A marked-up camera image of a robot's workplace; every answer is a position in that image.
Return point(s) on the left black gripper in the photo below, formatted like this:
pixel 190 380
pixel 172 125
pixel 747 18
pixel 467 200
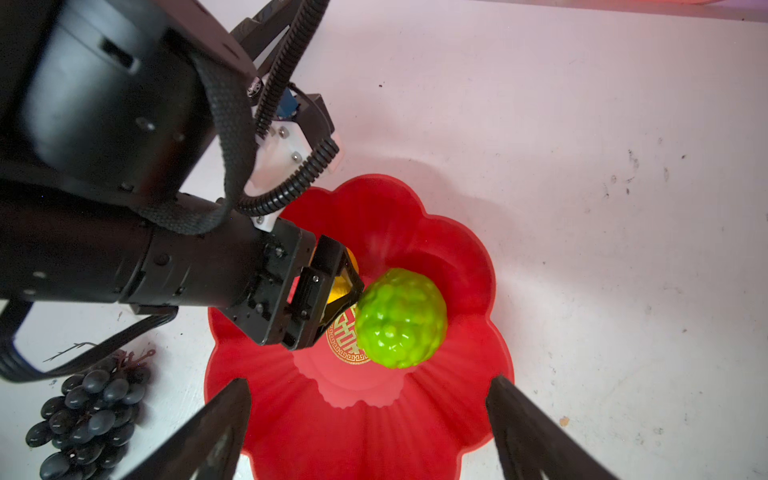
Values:
pixel 248 274

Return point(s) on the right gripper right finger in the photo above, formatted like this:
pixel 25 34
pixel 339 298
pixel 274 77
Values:
pixel 529 444

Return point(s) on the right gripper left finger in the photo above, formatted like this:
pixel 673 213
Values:
pixel 208 446

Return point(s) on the yellow fake lemon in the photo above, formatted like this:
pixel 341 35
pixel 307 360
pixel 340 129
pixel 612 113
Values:
pixel 343 284

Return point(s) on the bumpy green fake fruit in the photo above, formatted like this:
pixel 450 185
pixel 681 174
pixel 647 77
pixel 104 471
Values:
pixel 401 319

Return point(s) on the black fake grape bunch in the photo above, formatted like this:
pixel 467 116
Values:
pixel 90 424

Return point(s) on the red flower-shaped fruit bowl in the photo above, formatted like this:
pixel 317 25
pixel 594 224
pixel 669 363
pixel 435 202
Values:
pixel 327 412

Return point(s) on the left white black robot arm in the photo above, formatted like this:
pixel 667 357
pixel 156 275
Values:
pixel 130 131

